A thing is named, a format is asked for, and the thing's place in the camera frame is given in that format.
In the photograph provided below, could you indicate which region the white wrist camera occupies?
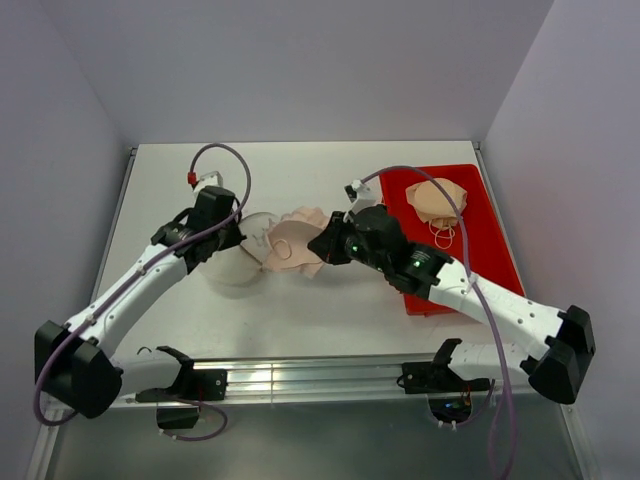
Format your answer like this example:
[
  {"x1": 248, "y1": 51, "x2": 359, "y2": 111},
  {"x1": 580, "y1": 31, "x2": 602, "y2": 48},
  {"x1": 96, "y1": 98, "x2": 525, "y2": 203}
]
[
  {"x1": 187, "y1": 171, "x2": 223, "y2": 195},
  {"x1": 344, "y1": 179, "x2": 378, "y2": 218}
]

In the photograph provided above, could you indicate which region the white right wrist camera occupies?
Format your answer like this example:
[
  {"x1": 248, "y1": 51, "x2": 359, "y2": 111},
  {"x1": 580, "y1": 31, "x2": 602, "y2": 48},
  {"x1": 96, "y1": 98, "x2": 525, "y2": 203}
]
[{"x1": 344, "y1": 179, "x2": 378, "y2": 218}]

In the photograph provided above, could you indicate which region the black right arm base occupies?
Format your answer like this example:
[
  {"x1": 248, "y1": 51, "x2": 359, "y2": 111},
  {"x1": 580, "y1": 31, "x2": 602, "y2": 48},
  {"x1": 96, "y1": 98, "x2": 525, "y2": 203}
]
[{"x1": 396, "y1": 362, "x2": 495, "y2": 430}]

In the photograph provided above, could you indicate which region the beige bra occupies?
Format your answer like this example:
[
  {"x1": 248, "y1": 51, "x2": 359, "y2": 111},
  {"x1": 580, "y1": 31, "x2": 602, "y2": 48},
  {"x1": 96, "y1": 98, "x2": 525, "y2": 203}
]
[{"x1": 405, "y1": 178, "x2": 467, "y2": 250}]

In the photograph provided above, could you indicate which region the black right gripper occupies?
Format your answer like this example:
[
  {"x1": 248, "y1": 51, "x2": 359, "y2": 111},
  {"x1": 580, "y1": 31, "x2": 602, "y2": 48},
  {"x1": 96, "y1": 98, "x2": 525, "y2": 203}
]
[{"x1": 308, "y1": 210, "x2": 389, "y2": 272}]

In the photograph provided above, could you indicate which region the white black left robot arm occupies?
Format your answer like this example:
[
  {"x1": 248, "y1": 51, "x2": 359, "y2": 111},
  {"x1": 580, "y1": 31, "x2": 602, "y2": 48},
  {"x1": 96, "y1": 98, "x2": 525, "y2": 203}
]
[{"x1": 33, "y1": 186, "x2": 247, "y2": 425}]

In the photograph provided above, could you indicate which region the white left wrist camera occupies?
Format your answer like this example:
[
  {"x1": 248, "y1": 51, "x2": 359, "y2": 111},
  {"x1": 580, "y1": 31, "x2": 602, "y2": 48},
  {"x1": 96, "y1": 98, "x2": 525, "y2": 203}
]
[{"x1": 187, "y1": 171, "x2": 223, "y2": 195}]

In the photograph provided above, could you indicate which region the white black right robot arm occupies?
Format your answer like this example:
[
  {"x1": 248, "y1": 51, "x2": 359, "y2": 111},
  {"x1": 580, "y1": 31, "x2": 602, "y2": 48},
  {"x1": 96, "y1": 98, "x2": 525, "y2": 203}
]
[{"x1": 308, "y1": 205, "x2": 596, "y2": 405}]

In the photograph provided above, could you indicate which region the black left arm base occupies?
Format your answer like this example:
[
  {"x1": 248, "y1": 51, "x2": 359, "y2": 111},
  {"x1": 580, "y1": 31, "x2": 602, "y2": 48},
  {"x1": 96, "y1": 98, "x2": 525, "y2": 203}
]
[{"x1": 134, "y1": 368, "x2": 228, "y2": 436}]

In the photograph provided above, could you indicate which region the red plastic tray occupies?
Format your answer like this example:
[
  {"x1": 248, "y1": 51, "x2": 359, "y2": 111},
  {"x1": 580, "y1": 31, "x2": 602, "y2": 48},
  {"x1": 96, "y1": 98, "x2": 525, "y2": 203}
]
[{"x1": 380, "y1": 164, "x2": 524, "y2": 295}]

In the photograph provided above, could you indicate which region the pink bra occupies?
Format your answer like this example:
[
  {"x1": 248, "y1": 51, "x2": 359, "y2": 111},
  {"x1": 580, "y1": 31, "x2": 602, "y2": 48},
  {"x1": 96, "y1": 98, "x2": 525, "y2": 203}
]
[{"x1": 262, "y1": 206, "x2": 329, "y2": 279}]

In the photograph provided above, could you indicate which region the aluminium mounting rail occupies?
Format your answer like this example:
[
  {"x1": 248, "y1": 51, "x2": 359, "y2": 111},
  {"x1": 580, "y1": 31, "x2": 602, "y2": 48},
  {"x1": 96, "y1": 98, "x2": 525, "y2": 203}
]
[{"x1": 94, "y1": 355, "x2": 576, "y2": 409}]

